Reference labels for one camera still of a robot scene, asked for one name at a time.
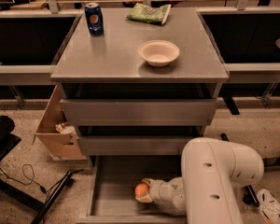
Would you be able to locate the orange fruit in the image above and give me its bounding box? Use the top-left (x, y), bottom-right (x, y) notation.
top-left (134, 183), bottom-right (149, 198)

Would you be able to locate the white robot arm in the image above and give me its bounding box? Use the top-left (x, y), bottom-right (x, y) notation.
top-left (134, 137), bottom-right (264, 224)

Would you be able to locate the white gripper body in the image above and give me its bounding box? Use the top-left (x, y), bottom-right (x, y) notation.
top-left (148, 179), bottom-right (175, 207)

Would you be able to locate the grey drawer cabinet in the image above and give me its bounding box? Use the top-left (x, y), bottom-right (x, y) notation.
top-left (51, 7), bottom-right (229, 157)

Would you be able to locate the blue soda can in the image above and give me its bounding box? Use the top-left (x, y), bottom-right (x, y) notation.
top-left (85, 3), bottom-right (104, 36)

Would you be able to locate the grey top drawer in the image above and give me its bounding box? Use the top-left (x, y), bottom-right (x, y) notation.
top-left (61, 99), bottom-right (217, 126)

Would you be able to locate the green chip bag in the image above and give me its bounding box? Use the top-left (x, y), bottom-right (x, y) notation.
top-left (126, 3), bottom-right (171, 25)

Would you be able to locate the black cable on floor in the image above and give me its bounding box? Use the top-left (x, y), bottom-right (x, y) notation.
top-left (0, 163), bottom-right (48, 194)

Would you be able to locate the grey bottom drawer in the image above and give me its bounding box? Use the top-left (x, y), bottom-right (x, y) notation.
top-left (76, 156), bottom-right (188, 224)

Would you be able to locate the black floor stand leg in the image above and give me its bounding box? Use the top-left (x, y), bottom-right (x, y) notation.
top-left (31, 169), bottom-right (81, 224)

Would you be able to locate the black chair base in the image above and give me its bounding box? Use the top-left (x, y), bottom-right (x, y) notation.
top-left (0, 116), bottom-right (44, 212)

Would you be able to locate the white paper bowl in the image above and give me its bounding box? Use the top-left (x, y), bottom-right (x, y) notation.
top-left (138, 40), bottom-right (180, 67)

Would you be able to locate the grey middle drawer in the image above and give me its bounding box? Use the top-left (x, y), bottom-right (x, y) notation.
top-left (77, 136), bottom-right (194, 156)

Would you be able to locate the white sneaker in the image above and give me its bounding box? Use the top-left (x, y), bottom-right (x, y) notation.
top-left (257, 189), bottom-right (280, 224)

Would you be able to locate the crumpled paper in box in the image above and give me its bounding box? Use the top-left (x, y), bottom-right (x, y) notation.
top-left (55, 122), bottom-right (76, 134)

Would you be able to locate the grey drawer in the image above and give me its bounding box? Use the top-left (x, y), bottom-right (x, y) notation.
top-left (61, 99), bottom-right (217, 126)
top-left (77, 136), bottom-right (194, 156)
top-left (76, 156), bottom-right (188, 224)

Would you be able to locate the cardboard box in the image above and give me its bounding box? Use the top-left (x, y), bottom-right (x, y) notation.
top-left (35, 87), bottom-right (86, 161)

